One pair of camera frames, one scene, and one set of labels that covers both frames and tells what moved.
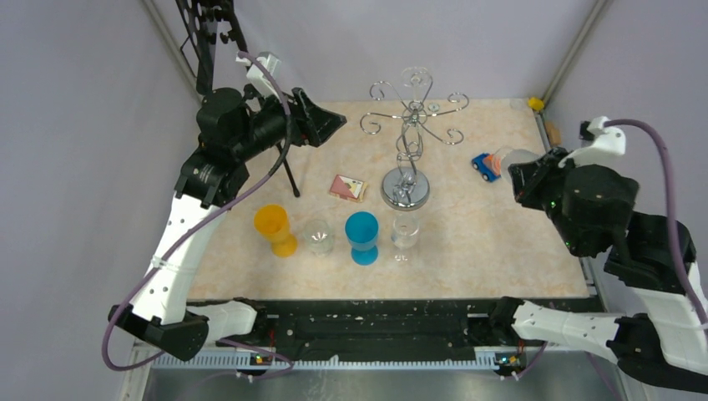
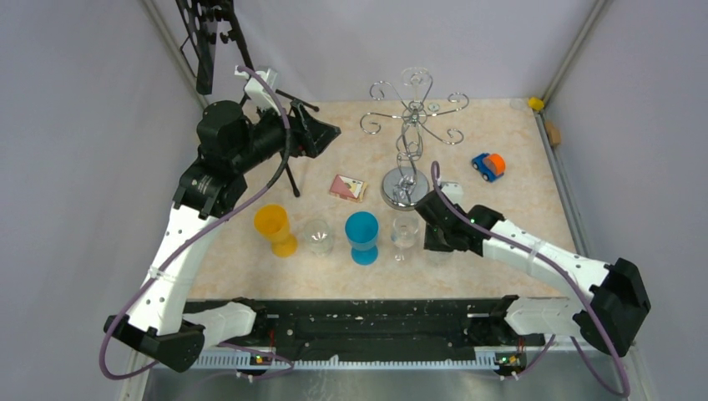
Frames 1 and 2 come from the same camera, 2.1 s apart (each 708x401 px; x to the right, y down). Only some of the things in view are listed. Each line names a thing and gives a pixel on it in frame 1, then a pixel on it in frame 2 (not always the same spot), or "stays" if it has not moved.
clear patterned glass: (510, 156) → (440, 257)
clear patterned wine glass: (321, 241) stays
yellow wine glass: (270, 220) stays
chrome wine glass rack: (407, 187) stays
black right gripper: (527, 176) → (432, 243)
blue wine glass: (362, 229) stays
